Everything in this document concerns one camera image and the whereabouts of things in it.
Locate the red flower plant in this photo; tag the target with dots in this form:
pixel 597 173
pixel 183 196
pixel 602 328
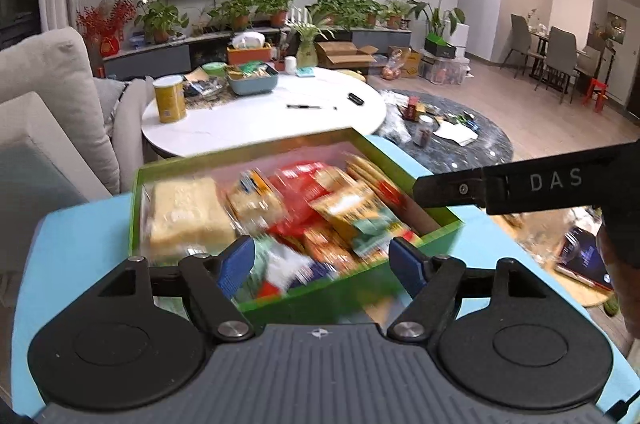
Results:
pixel 105 17

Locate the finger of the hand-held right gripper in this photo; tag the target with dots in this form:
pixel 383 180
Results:
pixel 447 190

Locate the grey dining chair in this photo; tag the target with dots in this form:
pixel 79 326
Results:
pixel 560 54
pixel 520 39

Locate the small red box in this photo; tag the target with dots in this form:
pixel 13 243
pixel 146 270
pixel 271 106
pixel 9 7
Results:
pixel 415 108

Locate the green vase with plant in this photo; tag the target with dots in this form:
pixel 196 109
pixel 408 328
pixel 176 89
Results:
pixel 306 54

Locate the blue label cracker packet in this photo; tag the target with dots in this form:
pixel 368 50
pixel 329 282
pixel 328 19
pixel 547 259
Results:
pixel 255 199

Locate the dark glass jar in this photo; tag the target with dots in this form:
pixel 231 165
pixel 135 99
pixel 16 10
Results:
pixel 424 132

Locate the yellow can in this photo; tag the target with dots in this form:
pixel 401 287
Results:
pixel 169 102

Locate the green black box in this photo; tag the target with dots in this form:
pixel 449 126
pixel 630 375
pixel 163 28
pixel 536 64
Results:
pixel 440 47

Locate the open cardboard box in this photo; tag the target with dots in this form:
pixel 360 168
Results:
pixel 342 57

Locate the blue-grey basket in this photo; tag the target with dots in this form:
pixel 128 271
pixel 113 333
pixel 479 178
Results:
pixel 252 84

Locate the black pen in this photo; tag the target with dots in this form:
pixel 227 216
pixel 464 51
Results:
pixel 310 107

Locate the round grey rug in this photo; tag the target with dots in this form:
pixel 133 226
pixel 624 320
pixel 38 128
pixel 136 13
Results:
pixel 470 159

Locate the beige sofa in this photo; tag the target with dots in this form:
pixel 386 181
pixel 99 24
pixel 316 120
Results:
pixel 55 104

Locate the wall picture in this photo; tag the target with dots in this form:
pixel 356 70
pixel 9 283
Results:
pixel 616 28

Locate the tall broadleaf plant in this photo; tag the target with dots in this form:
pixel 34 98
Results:
pixel 440 14

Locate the orange snack packet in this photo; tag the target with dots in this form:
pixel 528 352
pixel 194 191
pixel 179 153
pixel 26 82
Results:
pixel 325 249

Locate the small red white packet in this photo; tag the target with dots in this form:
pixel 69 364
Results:
pixel 292 269

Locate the green lidded bowl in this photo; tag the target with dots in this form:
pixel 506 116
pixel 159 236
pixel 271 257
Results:
pixel 215 69

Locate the orange tissue box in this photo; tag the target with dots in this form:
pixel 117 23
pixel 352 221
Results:
pixel 249 54

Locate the small black object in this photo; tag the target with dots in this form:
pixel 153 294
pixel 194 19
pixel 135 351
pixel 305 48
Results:
pixel 356 98

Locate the clear plastic bag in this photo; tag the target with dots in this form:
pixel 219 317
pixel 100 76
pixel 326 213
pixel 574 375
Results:
pixel 542 234

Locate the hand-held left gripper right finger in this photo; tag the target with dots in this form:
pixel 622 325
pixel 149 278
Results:
pixel 407 265

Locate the white round table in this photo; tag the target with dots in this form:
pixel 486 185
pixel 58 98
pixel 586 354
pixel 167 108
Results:
pixel 260 124

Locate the black phone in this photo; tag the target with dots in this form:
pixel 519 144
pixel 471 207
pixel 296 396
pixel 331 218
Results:
pixel 582 261

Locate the large red snack bag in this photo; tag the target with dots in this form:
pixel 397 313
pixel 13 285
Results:
pixel 300 189

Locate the yellow red snack packet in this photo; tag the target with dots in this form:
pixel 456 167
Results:
pixel 345 199

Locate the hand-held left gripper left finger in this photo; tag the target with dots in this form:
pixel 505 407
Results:
pixel 235 265

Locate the dark snack tray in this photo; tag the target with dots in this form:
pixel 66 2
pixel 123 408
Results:
pixel 205 88

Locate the tan bread packet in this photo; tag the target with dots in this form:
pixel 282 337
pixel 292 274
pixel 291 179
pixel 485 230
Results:
pixel 190 216

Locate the green yellow snack packet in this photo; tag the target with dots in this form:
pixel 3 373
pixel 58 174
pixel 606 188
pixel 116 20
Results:
pixel 380 231

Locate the grey media cabinet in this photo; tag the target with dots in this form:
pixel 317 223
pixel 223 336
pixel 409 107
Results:
pixel 150 59

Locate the red stool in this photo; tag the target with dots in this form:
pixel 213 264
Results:
pixel 596 90

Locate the yellow cardboard box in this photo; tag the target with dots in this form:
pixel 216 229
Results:
pixel 407 62

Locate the white cup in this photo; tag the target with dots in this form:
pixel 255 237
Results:
pixel 290 64

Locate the white paper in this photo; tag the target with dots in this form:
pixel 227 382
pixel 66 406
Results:
pixel 455 134

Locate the white planter box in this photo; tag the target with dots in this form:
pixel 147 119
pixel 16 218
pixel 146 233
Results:
pixel 462 37

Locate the potted green plant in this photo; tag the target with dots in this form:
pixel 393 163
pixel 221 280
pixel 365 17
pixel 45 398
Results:
pixel 340 9
pixel 232 12
pixel 275 4
pixel 397 12
pixel 160 19

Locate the green cardboard box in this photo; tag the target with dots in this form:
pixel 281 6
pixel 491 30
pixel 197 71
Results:
pixel 310 301

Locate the person's right hand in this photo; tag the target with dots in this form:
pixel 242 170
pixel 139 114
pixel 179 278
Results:
pixel 606 254

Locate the clear storage box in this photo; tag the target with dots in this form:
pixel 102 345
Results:
pixel 447 72

